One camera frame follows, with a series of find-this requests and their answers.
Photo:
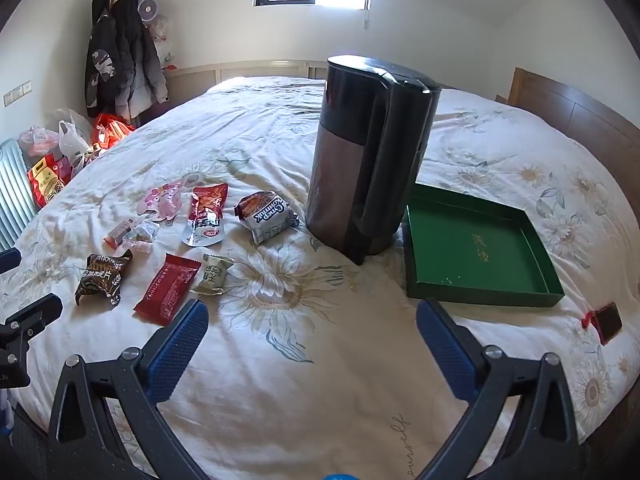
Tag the black camouflage jacket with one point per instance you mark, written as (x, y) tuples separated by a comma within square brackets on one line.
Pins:
[(100, 60)]

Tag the black and brown electric kettle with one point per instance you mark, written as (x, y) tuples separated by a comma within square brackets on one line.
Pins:
[(350, 160)]

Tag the small round fan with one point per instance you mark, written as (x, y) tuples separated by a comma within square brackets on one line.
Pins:
[(148, 7)]

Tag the wall switch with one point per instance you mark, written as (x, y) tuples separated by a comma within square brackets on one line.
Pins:
[(17, 94)]

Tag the pale green candy packet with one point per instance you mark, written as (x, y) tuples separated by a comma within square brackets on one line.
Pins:
[(214, 275)]

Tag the black and grey puffer jacket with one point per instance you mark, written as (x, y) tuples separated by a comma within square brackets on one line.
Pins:
[(137, 60)]

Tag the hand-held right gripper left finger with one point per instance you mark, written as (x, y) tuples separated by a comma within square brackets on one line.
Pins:
[(177, 352)]

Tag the clear crinkly candy packet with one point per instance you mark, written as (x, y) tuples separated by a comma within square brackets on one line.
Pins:
[(143, 237)]

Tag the red and yellow bag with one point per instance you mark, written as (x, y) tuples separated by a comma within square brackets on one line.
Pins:
[(47, 182)]

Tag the blue and white biscuit packet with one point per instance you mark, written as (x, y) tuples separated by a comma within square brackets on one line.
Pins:
[(265, 217)]

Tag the green shallow tray box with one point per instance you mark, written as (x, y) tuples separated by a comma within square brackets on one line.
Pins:
[(475, 260)]

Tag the hanging pale plastic bag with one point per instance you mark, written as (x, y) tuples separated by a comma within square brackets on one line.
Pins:
[(162, 40)]

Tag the pink and white plastic bag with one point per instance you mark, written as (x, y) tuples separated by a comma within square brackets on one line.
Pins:
[(37, 141)]

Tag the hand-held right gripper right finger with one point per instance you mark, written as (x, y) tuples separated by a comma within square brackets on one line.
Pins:
[(445, 355)]

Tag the red plastic bag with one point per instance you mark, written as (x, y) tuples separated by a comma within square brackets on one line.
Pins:
[(112, 130)]

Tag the wooden headboard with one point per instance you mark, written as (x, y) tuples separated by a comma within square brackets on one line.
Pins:
[(575, 105)]

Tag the clear snack packet with red ends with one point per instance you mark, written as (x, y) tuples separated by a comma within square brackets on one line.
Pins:
[(117, 236)]

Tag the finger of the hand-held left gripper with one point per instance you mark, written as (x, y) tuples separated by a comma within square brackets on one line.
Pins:
[(37, 312), (9, 260)]

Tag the light blue ribbed suitcase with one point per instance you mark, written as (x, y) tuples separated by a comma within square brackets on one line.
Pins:
[(15, 195)]

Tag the dark red snack packet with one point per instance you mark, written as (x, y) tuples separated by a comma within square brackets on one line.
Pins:
[(167, 290)]

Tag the dark brown snack packet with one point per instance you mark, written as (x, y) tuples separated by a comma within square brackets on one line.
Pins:
[(102, 277)]

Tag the floral bed sheet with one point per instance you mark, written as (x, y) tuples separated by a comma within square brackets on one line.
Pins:
[(310, 360)]

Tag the long red and white snack packet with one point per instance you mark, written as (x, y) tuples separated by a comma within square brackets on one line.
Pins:
[(205, 215)]

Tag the beige slatted wall cabinet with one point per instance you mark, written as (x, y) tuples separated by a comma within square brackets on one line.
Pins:
[(200, 80)]

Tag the clear plastic bag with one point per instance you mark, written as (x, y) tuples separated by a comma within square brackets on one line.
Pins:
[(87, 160)]

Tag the pink cartoon snack packet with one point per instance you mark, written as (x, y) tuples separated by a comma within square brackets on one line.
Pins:
[(167, 197)]

